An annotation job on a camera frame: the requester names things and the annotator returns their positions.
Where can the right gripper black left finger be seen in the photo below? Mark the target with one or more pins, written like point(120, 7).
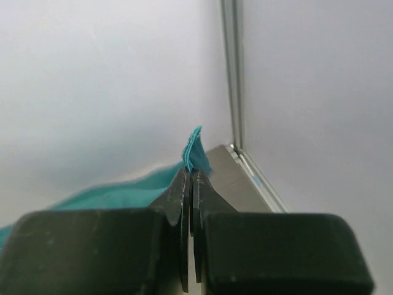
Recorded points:
point(102, 251)

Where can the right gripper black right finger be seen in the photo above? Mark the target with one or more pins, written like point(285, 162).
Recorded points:
point(272, 253)

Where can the teal satin napkin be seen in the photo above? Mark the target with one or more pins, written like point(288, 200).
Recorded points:
point(141, 192)

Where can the aluminium frame rail right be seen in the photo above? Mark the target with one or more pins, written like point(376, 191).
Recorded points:
point(232, 26)

